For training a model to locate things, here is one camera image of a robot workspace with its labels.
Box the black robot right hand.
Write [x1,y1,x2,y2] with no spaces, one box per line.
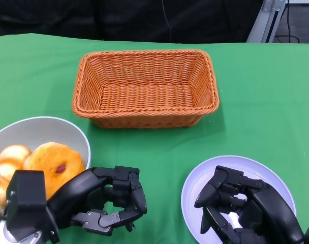
[194,165,305,244]

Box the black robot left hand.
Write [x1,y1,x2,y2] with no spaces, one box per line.
[46,165,147,236]

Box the round orange bread bun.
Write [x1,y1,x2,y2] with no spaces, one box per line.
[23,142,86,201]

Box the grey ceramic bowl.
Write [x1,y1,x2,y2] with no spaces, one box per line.
[0,116,91,219]

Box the lavender plate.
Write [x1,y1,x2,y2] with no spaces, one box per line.
[181,155,297,244]

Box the orange wicker basket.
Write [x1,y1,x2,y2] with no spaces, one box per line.
[72,49,220,129]

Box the green tablecloth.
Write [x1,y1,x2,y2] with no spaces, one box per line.
[0,33,309,244]

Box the black backdrop curtain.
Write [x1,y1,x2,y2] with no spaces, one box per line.
[0,0,263,43]

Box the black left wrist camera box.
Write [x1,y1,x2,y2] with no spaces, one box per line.
[6,169,60,243]

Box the twisted orange ring bread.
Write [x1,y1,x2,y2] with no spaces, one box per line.
[0,144,33,208]

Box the grey metal frame leg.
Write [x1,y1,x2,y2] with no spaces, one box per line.
[246,0,287,43]

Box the black floor cable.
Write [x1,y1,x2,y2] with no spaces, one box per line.
[273,0,301,44]

